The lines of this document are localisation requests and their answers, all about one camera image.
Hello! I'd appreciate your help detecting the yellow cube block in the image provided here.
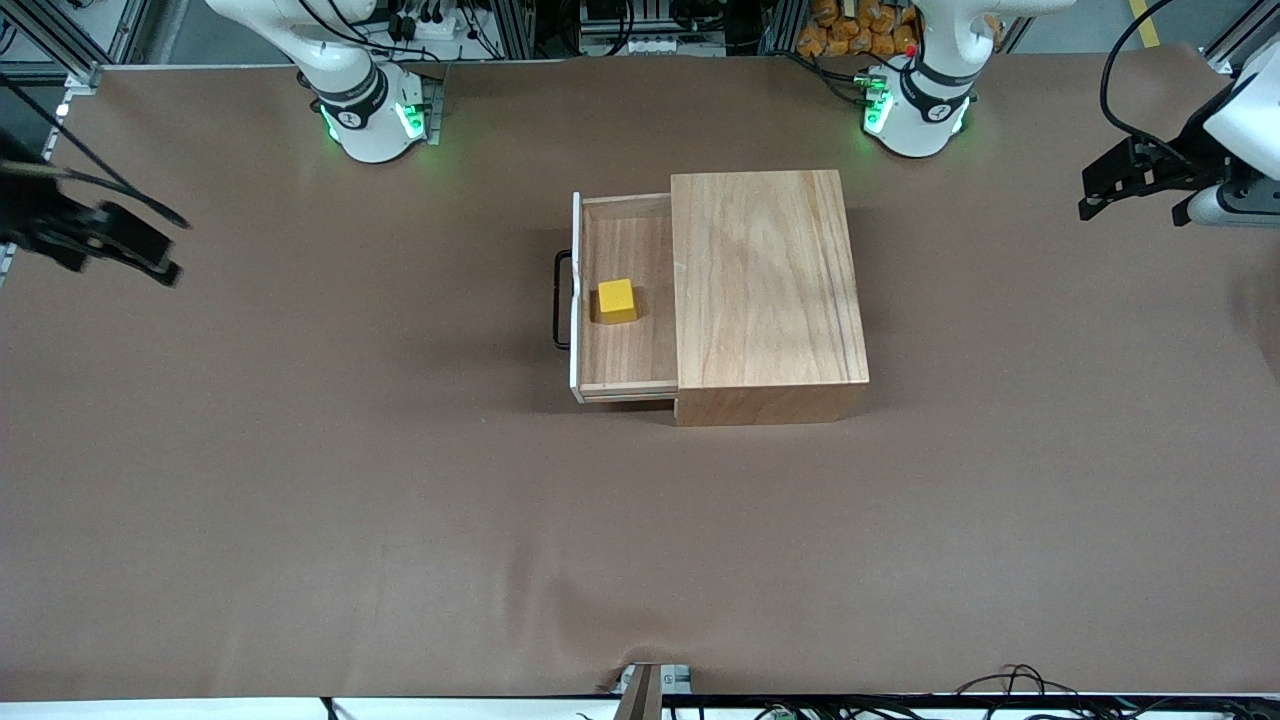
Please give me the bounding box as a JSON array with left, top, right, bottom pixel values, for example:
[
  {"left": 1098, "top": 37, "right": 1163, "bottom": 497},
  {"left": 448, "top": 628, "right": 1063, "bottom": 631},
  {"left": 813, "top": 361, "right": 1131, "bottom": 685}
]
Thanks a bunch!
[{"left": 597, "top": 279, "right": 639, "bottom": 325}]

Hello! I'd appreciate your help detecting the wooden drawer with black handle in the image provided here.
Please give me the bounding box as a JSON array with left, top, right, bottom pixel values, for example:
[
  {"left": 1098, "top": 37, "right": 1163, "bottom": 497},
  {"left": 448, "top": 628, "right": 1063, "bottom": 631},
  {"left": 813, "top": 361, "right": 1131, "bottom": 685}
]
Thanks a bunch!
[{"left": 553, "top": 192, "right": 681, "bottom": 406}]

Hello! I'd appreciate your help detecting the orange bag pile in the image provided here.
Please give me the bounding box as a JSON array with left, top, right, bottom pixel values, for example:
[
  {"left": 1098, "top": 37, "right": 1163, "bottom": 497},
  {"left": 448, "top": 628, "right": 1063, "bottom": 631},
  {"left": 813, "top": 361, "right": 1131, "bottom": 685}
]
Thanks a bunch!
[{"left": 795, "top": 0, "right": 921, "bottom": 58}]

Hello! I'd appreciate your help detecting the wooden cabinet box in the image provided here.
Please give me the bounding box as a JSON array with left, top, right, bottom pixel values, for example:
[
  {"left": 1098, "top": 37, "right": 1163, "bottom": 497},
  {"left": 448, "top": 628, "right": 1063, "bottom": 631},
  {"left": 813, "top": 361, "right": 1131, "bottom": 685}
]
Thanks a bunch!
[{"left": 672, "top": 169, "right": 870, "bottom": 428}]

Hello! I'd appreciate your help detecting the white power strip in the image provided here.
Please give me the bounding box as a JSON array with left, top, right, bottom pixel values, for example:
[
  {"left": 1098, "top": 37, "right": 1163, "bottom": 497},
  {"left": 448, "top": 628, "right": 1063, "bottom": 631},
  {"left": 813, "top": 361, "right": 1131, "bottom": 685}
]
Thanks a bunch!
[{"left": 398, "top": 5, "right": 463, "bottom": 43}]

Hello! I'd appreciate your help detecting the brown table mat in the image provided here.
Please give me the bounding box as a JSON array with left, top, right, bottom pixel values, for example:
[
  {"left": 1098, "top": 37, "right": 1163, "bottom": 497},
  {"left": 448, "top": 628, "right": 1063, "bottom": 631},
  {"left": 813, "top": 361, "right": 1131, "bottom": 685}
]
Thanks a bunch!
[{"left": 0, "top": 45, "right": 1280, "bottom": 701}]

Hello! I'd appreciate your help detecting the aluminium frame profile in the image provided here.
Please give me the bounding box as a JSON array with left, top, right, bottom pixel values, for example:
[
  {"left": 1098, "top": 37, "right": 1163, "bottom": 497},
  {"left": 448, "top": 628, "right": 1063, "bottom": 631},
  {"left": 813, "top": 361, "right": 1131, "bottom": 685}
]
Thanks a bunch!
[
  {"left": 0, "top": 0, "right": 106, "bottom": 93},
  {"left": 1203, "top": 25, "right": 1280, "bottom": 79}
]

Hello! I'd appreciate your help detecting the black base cable with connector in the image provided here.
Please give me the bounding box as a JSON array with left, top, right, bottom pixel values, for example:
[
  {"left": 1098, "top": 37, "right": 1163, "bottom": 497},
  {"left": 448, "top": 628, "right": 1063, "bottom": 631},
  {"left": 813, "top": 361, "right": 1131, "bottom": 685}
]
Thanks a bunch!
[{"left": 790, "top": 50, "right": 886, "bottom": 111}]

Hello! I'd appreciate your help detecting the black cable bundle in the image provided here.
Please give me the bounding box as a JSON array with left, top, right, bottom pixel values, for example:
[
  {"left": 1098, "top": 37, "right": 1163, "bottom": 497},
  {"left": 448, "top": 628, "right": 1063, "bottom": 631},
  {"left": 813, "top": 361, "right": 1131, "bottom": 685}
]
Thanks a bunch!
[{"left": 750, "top": 663, "right": 1280, "bottom": 720}]

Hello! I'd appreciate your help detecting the metal clamp bracket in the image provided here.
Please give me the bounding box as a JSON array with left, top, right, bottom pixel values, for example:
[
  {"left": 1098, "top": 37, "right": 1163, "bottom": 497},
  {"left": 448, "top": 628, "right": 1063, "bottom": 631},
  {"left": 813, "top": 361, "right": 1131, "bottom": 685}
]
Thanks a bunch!
[{"left": 618, "top": 663, "right": 693, "bottom": 720}]

